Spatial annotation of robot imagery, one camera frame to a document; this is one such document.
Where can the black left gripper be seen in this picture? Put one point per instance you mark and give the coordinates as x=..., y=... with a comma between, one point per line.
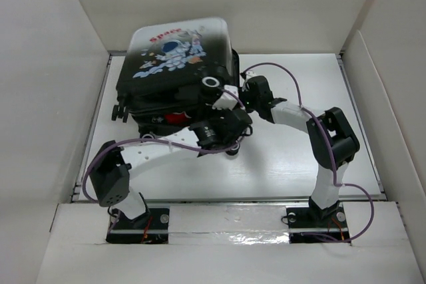
x=223, y=112

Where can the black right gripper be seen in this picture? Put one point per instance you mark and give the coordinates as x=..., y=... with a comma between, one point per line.
x=242, y=92

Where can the black white space suitcase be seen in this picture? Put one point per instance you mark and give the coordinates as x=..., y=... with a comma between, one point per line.
x=175, y=67

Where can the red polo shirt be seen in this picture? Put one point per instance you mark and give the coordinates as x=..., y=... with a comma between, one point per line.
x=177, y=118

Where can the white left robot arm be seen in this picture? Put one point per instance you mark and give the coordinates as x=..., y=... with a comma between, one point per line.
x=117, y=163

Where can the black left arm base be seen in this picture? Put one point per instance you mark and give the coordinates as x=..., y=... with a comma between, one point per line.
x=150, y=229

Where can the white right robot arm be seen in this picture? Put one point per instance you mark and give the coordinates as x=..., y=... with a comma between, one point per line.
x=332, y=139

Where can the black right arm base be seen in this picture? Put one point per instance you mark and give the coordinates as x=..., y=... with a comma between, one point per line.
x=303, y=228

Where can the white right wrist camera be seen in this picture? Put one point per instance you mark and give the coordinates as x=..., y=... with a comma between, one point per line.
x=247, y=74

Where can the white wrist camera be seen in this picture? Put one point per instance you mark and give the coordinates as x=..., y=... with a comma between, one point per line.
x=226, y=99
x=247, y=74

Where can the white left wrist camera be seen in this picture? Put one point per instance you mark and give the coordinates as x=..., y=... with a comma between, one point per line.
x=226, y=99

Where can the aluminium mounting rail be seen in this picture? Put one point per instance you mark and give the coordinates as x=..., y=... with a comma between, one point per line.
x=248, y=224

